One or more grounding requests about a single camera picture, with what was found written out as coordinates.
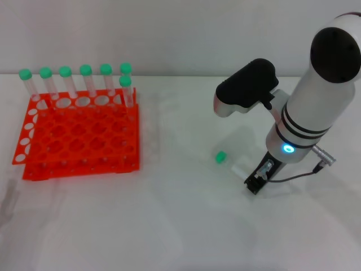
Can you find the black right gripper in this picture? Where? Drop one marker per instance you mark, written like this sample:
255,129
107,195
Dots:
270,166

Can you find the red plastic test tube rack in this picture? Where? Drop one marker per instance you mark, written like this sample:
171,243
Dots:
84,141

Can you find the green capped test tube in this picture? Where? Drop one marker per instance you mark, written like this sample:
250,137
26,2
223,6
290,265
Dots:
26,74
86,70
125,81
221,157
46,73
126,67
106,69
65,71

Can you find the black white wrist camera housing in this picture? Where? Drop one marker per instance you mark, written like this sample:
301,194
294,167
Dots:
248,87

